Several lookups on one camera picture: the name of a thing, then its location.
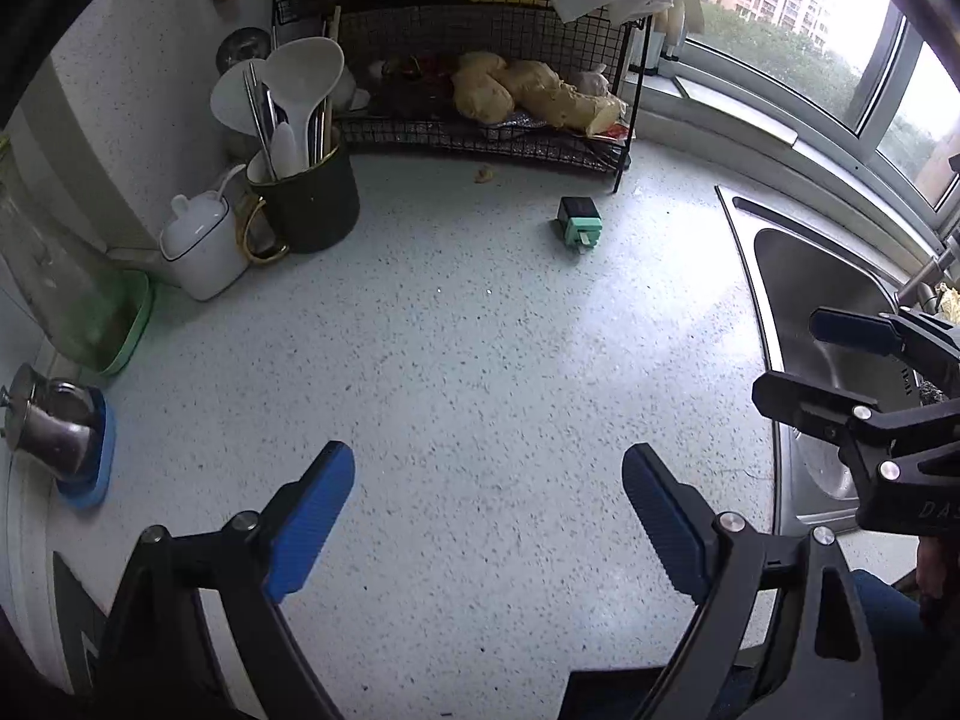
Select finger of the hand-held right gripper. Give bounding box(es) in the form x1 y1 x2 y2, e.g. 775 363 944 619
751 370 960 481
808 306 960 391

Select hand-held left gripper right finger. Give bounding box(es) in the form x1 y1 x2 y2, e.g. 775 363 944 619
621 442 882 720

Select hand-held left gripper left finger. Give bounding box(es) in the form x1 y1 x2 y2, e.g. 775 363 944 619
94 441 357 720

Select person's right hand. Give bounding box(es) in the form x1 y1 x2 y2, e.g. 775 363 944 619
916 536 960 616

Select stainless steel sink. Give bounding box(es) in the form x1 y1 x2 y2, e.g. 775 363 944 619
714 184 946 533

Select steel faucet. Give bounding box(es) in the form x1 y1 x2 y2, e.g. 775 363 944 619
896 236 960 308

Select blue coaster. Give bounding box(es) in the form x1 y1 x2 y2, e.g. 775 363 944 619
54 386 117 509

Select black gas stove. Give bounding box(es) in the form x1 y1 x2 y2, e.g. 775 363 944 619
52 551 110 695

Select green tray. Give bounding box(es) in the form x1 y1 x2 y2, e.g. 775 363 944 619
90 270 155 378

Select window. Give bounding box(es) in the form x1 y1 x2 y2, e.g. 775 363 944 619
637 0 960 256

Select steel teapot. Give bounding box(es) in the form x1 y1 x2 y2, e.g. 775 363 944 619
0 364 102 481

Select white sugar jar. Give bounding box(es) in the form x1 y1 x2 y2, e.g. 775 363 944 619
159 163 252 302

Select dark green mug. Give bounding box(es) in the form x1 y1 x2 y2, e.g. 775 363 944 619
238 127 362 265

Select glass pitcher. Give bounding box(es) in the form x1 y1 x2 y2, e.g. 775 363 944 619
0 135 132 368

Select white rubber glove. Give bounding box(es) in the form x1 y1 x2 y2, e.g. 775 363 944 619
652 0 706 61

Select small white spoon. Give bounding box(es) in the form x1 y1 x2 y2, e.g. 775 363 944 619
270 120 301 177

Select large ginger root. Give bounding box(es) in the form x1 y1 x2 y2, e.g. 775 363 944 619
499 60 627 132

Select steel chopsticks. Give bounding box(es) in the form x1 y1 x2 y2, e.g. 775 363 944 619
244 61 286 181

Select white ladle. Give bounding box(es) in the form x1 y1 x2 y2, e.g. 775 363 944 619
210 58 271 140

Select white rice paddle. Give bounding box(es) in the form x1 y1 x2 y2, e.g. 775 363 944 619
262 36 346 173

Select small ginger root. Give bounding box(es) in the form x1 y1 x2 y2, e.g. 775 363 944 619
450 51 515 125

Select red dried food bag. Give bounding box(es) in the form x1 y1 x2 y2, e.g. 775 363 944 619
371 52 458 117

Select black wire rack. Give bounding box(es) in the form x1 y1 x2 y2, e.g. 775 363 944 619
271 0 652 194

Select round dark wall hook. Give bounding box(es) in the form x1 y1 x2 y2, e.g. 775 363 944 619
216 28 271 76

